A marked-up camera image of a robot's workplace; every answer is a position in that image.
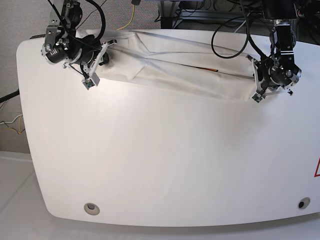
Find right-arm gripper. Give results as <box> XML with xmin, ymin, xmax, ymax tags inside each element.
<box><xmin>61</xmin><ymin>38</ymin><xmax>117</xmax><ymax>78</ymax></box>

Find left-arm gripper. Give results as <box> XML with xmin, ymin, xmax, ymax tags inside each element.
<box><xmin>246</xmin><ymin>54</ymin><xmax>302</xmax><ymax>97</ymax></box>

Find white printed T-shirt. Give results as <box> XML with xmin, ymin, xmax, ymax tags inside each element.
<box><xmin>97</xmin><ymin>30</ymin><xmax>256</xmax><ymax>104</ymax></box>

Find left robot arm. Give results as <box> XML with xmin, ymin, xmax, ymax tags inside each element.
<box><xmin>247</xmin><ymin>0</ymin><xmax>302</xmax><ymax>103</ymax></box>

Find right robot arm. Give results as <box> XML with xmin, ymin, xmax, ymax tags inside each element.
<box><xmin>41</xmin><ymin>0</ymin><xmax>117</xmax><ymax>80</ymax></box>

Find right table grommet hole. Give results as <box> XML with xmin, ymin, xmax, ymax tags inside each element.
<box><xmin>297</xmin><ymin>197</ymin><xmax>311</xmax><ymax>210</ymax></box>

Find table grommet hole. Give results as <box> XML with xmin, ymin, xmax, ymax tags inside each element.
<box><xmin>297</xmin><ymin>197</ymin><xmax>311</xmax><ymax>210</ymax></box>
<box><xmin>84</xmin><ymin>203</ymin><xmax>100</xmax><ymax>216</ymax></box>

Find left table grommet hole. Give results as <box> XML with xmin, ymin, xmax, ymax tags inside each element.
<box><xmin>84</xmin><ymin>203</ymin><xmax>100</xmax><ymax>216</ymax></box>

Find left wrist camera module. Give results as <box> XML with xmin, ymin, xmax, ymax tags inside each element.
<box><xmin>252</xmin><ymin>93</ymin><xmax>263</xmax><ymax>103</ymax></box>

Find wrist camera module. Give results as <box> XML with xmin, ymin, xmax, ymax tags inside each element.
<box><xmin>81</xmin><ymin>74</ymin><xmax>100</xmax><ymax>90</ymax></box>
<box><xmin>252</xmin><ymin>93</ymin><xmax>263</xmax><ymax>103</ymax></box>

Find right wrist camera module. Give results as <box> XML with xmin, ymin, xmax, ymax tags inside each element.
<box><xmin>81</xmin><ymin>74</ymin><xmax>100</xmax><ymax>90</ymax></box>

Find black right-arm cable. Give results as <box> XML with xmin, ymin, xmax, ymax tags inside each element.
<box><xmin>84</xmin><ymin>0</ymin><xmax>107</xmax><ymax>42</ymax></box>

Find black left-arm cable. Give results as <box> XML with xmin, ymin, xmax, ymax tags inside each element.
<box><xmin>211</xmin><ymin>17</ymin><xmax>276</xmax><ymax>63</ymax></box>

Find yellow floor cable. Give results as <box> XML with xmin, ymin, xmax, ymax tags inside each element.
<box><xmin>117</xmin><ymin>3</ymin><xmax>137</xmax><ymax>31</ymax></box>

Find black equipment rack frame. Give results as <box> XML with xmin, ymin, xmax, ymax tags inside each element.
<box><xmin>159</xmin><ymin>0</ymin><xmax>276</xmax><ymax>30</ymax></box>

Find yellow white side cables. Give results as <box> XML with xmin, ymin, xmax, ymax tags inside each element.
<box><xmin>0</xmin><ymin>114</ymin><xmax>25</xmax><ymax>136</ymax></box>

